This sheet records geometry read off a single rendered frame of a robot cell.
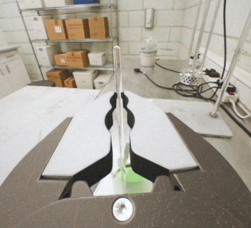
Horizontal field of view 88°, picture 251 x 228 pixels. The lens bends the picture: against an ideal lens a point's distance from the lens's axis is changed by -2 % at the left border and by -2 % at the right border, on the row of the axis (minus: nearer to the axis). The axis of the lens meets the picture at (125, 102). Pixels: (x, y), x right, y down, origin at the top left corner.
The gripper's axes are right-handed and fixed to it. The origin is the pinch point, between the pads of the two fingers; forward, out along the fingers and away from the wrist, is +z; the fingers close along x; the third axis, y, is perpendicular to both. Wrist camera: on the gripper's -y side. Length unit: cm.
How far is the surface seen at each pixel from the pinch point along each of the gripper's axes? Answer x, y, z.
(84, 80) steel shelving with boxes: -61, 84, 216
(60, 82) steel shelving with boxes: -111, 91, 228
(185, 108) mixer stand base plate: 26.1, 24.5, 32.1
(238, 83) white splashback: 53, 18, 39
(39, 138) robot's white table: -26.7, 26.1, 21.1
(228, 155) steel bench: 29.0, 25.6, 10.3
